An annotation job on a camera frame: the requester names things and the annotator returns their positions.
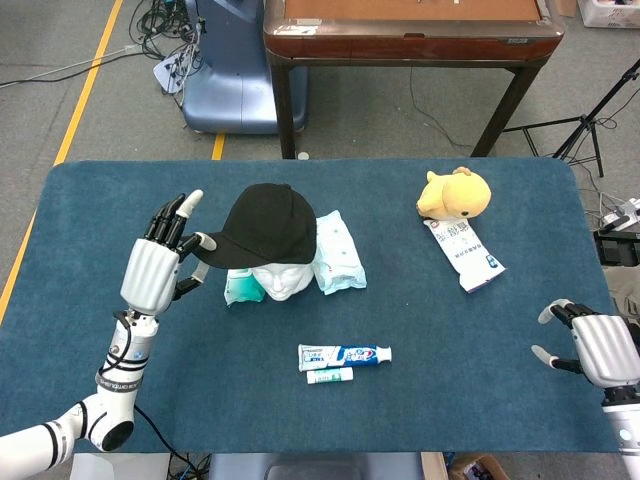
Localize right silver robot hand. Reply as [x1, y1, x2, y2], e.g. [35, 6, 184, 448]
[530, 298, 640, 390]

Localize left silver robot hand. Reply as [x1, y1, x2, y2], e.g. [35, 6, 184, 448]
[119, 189, 217, 316]

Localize black baseball cap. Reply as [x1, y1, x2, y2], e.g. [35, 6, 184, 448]
[192, 182, 318, 270]

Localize white mannequin head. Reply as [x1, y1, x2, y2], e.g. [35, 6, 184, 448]
[251, 262, 314, 303]

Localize beige fabric bundle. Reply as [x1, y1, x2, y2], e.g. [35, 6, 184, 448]
[604, 264, 640, 319]

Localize green wet wipes pack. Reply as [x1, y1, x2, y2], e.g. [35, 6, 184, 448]
[223, 267, 266, 307]

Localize black box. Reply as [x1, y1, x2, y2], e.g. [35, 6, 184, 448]
[593, 229, 640, 266]

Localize white power strip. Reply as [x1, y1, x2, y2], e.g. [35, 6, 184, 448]
[599, 197, 640, 232]

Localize white snack packet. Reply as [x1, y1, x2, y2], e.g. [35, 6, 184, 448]
[422, 215, 507, 294]

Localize cardboard box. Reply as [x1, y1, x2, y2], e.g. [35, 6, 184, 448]
[448, 452, 511, 480]

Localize blue felt table mat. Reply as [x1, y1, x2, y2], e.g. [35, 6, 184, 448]
[0, 158, 640, 455]

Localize light blue wet wipes pack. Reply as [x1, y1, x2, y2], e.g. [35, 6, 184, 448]
[312, 209, 368, 296]

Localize small green white tube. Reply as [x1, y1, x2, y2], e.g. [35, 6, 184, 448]
[306, 367, 355, 386]

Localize blue grey machine base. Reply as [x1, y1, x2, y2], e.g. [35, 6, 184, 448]
[181, 0, 309, 135]

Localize blue white toothpaste tube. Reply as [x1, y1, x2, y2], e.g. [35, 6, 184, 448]
[298, 343, 393, 373]

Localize yellow plush toy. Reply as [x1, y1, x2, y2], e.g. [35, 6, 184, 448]
[417, 167, 493, 220]

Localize black tripod stand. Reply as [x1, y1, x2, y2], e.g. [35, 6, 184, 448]
[502, 58, 640, 179]

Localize grey blue robot chassis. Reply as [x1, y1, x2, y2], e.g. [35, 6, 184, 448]
[207, 452, 424, 480]

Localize white storage box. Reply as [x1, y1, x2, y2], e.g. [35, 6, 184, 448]
[577, 0, 640, 29]

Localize brown wooden table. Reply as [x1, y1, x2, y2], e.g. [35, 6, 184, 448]
[263, 0, 566, 160]

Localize white floor cable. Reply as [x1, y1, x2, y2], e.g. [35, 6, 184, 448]
[0, 43, 144, 91]

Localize tangled black cables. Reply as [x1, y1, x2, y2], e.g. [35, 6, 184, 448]
[128, 0, 209, 109]

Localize thin black floor cable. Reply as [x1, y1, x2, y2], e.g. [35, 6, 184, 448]
[409, 67, 476, 149]

